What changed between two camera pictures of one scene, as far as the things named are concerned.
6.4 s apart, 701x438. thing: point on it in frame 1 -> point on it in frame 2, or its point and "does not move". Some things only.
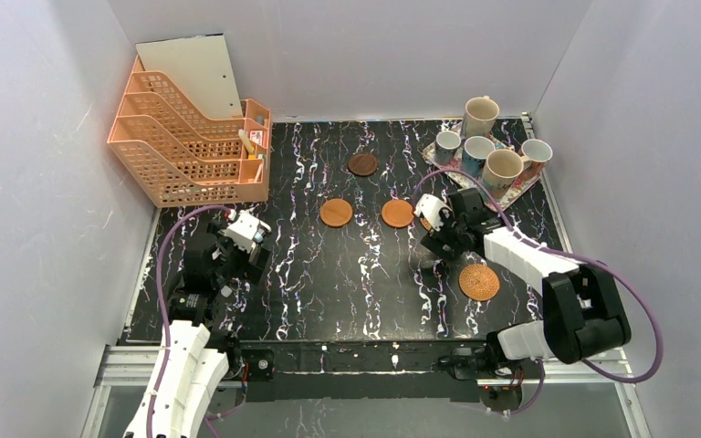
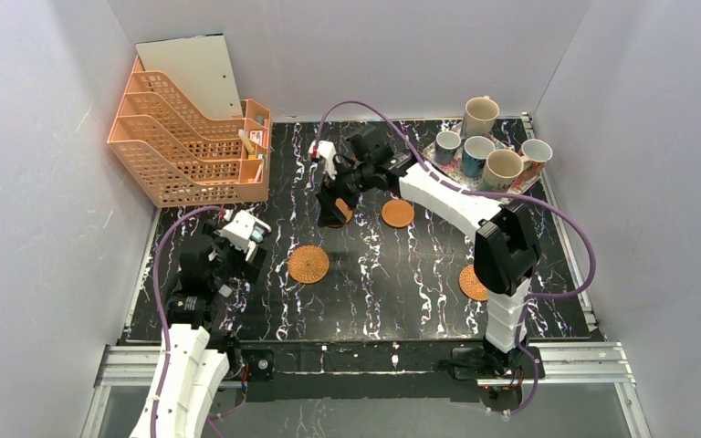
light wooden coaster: (397, 213) does not move
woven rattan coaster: (479, 282) does not move
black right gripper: (438, 240) -> (339, 190)
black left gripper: (254, 260) does not move
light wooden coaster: (336, 213) does not move
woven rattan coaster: (426, 224) -> (308, 264)
